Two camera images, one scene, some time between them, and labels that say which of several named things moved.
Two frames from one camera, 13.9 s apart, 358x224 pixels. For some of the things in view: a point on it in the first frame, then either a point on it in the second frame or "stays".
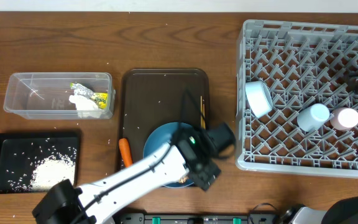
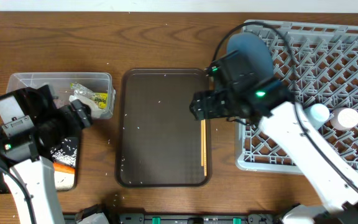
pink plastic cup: [344, 118] stays
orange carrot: [125, 152] to [63, 168]
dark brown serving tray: [151, 98] stays
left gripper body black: [206, 177] to [78, 112]
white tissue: [85, 107] stays
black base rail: [196, 218] stays
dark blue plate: [160, 137] to [255, 53]
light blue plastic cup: [311, 117] stays
